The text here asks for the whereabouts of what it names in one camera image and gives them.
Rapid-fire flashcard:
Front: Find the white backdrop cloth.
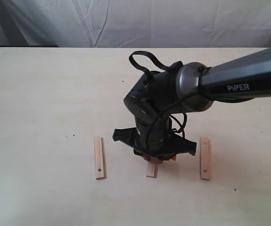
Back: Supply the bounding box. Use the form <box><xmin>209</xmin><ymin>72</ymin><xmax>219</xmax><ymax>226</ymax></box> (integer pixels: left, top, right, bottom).
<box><xmin>0</xmin><ymin>0</ymin><xmax>271</xmax><ymax>48</ymax></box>

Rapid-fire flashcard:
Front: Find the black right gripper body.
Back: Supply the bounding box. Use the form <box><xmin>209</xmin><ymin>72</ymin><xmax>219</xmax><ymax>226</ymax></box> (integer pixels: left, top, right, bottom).
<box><xmin>112</xmin><ymin>113</ymin><xmax>197</xmax><ymax>158</ymax></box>

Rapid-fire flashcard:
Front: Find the plain wooden stick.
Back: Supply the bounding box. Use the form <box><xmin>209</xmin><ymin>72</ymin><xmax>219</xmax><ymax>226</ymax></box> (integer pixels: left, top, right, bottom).
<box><xmin>146</xmin><ymin>161</ymin><xmax>157</xmax><ymax>178</ymax></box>

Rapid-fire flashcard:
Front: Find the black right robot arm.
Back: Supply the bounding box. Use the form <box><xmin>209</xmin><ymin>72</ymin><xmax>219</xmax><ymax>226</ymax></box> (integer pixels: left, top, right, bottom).
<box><xmin>112</xmin><ymin>48</ymin><xmax>271</xmax><ymax>161</ymax></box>

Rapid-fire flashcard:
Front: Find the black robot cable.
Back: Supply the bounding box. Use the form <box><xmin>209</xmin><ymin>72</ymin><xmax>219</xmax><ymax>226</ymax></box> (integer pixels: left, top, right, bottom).
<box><xmin>128</xmin><ymin>51</ymin><xmax>188</xmax><ymax>151</ymax></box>

